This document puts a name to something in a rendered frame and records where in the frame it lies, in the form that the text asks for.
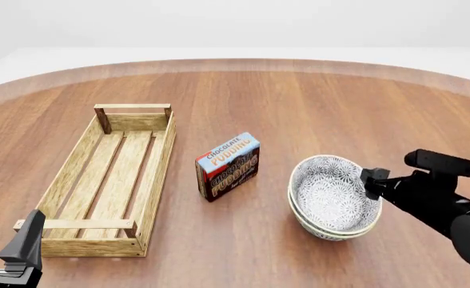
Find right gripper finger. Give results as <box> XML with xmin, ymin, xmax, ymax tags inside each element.
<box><xmin>360</xmin><ymin>166</ymin><xmax>392</xmax><ymax>182</ymax></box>
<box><xmin>363</xmin><ymin>178</ymin><xmax>381</xmax><ymax>202</ymax></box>

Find patterned black-white bowl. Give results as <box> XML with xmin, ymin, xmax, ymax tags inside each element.
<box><xmin>287</xmin><ymin>191</ymin><xmax>380</xmax><ymax>242</ymax></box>
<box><xmin>289</xmin><ymin>154</ymin><xmax>383</xmax><ymax>234</ymax></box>

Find chocolate pudding box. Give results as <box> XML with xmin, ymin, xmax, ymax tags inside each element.
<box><xmin>194</xmin><ymin>131</ymin><xmax>261</xmax><ymax>203</ymax></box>

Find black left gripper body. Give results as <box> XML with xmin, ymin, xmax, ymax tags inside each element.
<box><xmin>0</xmin><ymin>259</ymin><xmax>44</xmax><ymax>288</ymax></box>

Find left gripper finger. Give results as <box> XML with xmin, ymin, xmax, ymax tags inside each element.
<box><xmin>0</xmin><ymin>209</ymin><xmax>46</xmax><ymax>271</ymax></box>

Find wooden slat tray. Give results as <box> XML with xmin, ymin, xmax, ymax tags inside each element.
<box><xmin>13</xmin><ymin>103</ymin><xmax>177</xmax><ymax>258</ymax></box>

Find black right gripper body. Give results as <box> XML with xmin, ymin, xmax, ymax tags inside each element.
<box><xmin>376</xmin><ymin>175</ymin><xmax>416</xmax><ymax>208</ymax></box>

